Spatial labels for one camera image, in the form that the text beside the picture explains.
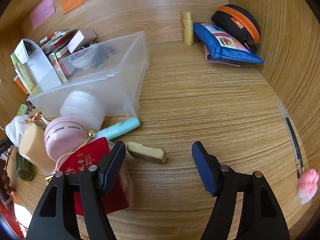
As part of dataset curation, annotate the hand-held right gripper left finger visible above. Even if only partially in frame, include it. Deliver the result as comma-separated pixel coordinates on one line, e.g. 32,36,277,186
26,141,127,240

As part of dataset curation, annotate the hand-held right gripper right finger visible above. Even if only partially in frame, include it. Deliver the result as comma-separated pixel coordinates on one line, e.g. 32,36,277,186
192,141,292,240

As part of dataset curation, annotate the white cloth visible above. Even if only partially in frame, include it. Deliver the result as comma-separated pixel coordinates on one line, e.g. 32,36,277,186
5,115,33,147

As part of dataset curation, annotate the beige rectangular block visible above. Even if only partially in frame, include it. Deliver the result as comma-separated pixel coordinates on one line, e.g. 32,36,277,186
126,141,167,165

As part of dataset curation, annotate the clear plastic storage bin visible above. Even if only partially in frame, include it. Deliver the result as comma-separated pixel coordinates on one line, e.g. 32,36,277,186
27,31,150,118

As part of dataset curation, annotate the person's left forearm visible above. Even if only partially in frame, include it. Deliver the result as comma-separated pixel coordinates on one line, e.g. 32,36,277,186
0,197,27,239

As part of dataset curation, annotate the wooden desktop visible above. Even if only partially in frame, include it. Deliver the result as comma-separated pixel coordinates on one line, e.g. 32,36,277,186
7,39,313,240

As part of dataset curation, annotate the person's left hand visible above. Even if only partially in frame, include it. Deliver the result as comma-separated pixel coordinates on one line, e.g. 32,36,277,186
0,159,13,197

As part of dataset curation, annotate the beige soap block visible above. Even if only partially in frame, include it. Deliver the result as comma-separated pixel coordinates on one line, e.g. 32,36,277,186
19,124,57,173

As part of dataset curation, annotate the dark green bottle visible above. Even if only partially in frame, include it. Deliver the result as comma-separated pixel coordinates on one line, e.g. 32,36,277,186
16,152,35,182

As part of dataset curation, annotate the red booklet with gold print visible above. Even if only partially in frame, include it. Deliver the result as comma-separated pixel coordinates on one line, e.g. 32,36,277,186
59,137,130,215

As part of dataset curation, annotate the gold ribbon ornament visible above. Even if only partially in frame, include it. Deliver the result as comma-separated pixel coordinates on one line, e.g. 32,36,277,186
25,110,50,130

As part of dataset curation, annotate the teal tube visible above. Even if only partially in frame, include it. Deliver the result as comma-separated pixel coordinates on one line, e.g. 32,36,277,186
96,117,140,140

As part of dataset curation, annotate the pink round jar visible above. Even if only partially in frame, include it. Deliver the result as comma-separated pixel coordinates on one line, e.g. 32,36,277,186
44,117,88,162

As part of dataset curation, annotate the orange tube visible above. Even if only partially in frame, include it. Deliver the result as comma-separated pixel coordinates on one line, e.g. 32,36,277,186
14,75,29,94

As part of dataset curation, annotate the white round jar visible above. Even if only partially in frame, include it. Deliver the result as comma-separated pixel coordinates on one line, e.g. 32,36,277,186
60,91,105,128

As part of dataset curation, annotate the yellow-green bottle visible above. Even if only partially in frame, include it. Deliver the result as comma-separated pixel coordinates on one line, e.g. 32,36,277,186
10,54,38,94

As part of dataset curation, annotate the white arched card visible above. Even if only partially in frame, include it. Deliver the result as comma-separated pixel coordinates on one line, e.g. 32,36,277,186
19,39,62,92

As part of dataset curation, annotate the colourful small box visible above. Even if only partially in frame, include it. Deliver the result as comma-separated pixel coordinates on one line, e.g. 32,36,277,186
50,52,68,84

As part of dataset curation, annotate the white paper slip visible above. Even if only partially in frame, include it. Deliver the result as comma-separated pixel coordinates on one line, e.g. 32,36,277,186
11,41,30,64

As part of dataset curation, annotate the pink paw toy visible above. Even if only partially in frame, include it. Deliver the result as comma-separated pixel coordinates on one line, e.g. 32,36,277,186
297,169,320,205

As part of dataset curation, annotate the pink notebook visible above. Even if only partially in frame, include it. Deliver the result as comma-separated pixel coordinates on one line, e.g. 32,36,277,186
204,44,242,67

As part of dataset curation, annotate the stack of books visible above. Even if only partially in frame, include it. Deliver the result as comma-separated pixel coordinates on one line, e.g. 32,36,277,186
40,29,77,55

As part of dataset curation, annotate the blue patchwork pouch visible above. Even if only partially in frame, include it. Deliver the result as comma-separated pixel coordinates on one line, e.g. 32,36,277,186
193,22,265,65

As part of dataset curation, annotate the white and brown card box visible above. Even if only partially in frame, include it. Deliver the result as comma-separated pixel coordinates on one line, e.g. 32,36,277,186
67,29,98,54

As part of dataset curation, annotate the yellow tube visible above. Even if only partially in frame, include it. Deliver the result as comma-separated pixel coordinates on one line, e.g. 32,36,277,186
182,12,195,46

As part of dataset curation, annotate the pink sticky note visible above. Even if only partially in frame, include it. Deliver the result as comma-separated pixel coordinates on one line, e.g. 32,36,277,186
29,0,55,30

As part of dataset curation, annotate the black case with orange zip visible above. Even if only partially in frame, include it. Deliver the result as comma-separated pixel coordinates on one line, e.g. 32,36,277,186
211,4,261,53

